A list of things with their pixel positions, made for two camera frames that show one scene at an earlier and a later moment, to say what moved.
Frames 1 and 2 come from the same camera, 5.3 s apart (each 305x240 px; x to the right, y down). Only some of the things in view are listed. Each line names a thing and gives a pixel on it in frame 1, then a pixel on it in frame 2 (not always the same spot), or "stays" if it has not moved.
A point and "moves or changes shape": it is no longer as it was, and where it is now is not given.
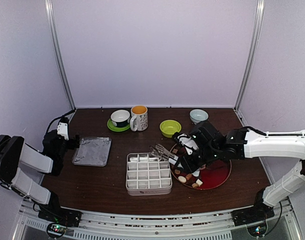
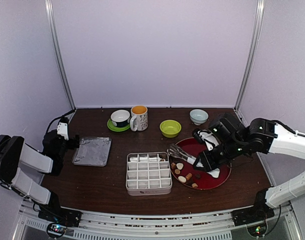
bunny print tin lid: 93,151 stays
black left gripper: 74,142 stays
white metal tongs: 160,151 moves or changes shape
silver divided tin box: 147,175 stays
